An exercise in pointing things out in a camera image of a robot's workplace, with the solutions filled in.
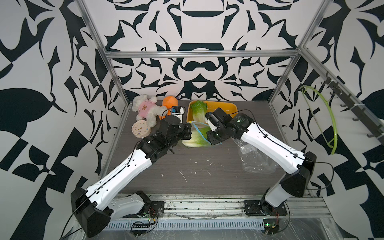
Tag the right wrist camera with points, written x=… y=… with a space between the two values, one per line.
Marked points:
x=211 y=121

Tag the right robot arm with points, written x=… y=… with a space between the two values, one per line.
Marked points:
x=298 y=166

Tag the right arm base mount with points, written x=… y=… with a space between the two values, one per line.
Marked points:
x=259 y=208

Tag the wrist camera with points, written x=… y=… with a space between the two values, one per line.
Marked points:
x=179 y=112
x=211 y=121

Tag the small round beige clock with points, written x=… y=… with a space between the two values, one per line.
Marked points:
x=141 y=129

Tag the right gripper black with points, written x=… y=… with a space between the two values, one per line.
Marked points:
x=211 y=138

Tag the black wall hook rail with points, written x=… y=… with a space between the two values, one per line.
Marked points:
x=351 y=102

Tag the left black electronics board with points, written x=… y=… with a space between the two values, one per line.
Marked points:
x=140 y=228

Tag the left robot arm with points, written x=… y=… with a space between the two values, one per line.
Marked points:
x=93 y=207

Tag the right green led board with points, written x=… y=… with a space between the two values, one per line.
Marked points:
x=271 y=227

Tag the chinese cabbage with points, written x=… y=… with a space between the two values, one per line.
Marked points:
x=199 y=109
x=196 y=142
x=200 y=130

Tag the white plush toy pink shirt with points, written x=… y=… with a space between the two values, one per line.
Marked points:
x=147 y=109

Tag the orange plush toy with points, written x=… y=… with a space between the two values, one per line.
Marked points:
x=169 y=102

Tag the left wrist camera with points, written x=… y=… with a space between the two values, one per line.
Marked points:
x=179 y=112

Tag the clear zipper bag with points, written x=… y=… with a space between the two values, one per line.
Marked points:
x=197 y=123
x=253 y=160

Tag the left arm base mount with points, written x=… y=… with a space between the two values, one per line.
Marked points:
x=152 y=209

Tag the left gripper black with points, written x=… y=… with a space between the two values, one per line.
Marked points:
x=184 y=132

